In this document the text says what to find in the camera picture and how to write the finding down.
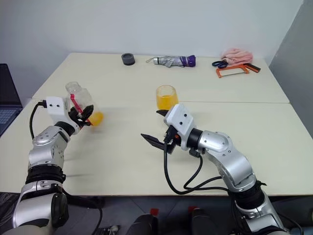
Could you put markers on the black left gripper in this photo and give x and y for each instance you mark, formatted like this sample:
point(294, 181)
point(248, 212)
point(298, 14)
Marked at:
point(75, 116)

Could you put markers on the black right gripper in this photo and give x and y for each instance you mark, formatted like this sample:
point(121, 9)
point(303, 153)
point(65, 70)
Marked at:
point(174, 140)

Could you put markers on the clear bottle with orange drink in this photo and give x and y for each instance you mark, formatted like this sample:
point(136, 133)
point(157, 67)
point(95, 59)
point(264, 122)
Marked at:
point(83, 98)

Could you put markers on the clear drinking glass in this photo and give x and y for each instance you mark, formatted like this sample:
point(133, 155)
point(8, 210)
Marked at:
point(167, 102)

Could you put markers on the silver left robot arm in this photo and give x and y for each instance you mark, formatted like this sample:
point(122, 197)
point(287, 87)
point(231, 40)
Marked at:
point(44, 147)

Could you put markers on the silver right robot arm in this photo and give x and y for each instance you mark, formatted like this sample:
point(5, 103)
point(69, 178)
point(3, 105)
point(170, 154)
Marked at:
point(227, 156)

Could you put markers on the folded silver purple umbrella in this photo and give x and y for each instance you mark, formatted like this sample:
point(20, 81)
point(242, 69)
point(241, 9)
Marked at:
point(171, 61)

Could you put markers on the dark laptop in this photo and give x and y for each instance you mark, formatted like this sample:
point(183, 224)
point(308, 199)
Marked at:
point(7, 110)

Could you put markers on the red tab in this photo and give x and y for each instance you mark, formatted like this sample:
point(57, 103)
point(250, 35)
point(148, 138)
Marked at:
point(191, 209)

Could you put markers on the dark blue scissors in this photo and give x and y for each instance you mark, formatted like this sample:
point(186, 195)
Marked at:
point(220, 64)

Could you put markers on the pink towel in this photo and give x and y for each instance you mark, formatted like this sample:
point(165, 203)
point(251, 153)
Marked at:
point(238, 55)

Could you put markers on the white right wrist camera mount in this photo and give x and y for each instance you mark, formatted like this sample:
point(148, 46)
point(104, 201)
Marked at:
point(182, 117)

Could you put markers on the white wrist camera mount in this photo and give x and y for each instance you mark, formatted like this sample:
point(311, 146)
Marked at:
point(182, 117)
point(56, 105)

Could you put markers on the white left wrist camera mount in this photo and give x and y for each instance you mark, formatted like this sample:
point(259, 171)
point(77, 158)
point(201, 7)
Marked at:
point(56, 105)

